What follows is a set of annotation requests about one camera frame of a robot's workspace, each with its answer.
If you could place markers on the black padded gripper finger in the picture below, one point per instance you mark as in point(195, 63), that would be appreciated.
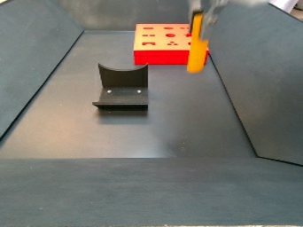
point(195, 8)

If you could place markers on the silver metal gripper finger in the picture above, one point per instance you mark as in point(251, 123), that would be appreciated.
point(212, 9)

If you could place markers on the yellow oval peg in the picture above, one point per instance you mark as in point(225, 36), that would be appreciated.
point(199, 47)

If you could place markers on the red shape sorting board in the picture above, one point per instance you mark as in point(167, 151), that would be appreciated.
point(162, 44)

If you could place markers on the black curved holder stand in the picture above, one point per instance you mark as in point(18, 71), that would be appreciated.
point(124, 88)

